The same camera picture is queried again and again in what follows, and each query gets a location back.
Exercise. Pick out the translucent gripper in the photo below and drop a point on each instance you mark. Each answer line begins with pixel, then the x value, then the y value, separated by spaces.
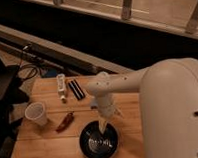
pixel 103 118

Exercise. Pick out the black ceramic bowl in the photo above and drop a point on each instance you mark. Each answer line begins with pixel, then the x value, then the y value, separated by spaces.
pixel 95 144

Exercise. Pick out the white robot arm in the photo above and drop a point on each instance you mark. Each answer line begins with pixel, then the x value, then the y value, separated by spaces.
pixel 168 92

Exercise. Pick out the red chili pepper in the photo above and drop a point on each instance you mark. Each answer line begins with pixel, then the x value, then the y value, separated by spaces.
pixel 66 122

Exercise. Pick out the black rectangular case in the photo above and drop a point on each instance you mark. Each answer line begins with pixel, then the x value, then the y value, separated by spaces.
pixel 77 91

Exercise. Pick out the white tube bottle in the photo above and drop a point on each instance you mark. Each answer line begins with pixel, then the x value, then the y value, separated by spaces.
pixel 61 86

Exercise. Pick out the translucent plastic cup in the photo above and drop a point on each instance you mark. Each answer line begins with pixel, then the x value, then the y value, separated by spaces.
pixel 36 112

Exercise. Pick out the black stand left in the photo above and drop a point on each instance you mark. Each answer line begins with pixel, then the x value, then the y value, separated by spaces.
pixel 10 94

